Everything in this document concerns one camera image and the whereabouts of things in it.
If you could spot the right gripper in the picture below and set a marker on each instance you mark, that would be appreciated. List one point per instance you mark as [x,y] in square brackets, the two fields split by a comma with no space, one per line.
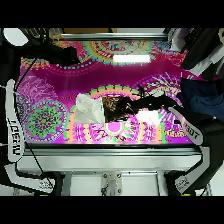
[140,104]

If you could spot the white T-shirt with dark print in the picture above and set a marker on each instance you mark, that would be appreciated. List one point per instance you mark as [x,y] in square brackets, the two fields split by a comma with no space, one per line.
[87,110]

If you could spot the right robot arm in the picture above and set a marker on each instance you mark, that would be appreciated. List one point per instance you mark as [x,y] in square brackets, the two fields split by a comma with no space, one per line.
[188,125]

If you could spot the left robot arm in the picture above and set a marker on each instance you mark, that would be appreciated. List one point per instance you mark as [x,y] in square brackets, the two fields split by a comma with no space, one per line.
[13,126]

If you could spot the heap of clothes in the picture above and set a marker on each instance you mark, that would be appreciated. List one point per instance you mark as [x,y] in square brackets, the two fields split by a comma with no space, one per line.
[176,37]

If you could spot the dark blue garment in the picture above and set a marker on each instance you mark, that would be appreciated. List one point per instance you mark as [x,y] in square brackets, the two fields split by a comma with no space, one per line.
[203,96]

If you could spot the white garment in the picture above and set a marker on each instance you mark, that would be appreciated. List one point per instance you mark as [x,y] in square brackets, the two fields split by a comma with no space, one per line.
[210,63]

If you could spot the black garment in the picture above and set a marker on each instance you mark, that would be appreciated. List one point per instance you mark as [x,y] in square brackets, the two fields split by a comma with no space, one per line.
[203,43]

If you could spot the silver frame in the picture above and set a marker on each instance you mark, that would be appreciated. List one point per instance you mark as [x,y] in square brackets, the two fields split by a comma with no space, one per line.
[110,163]

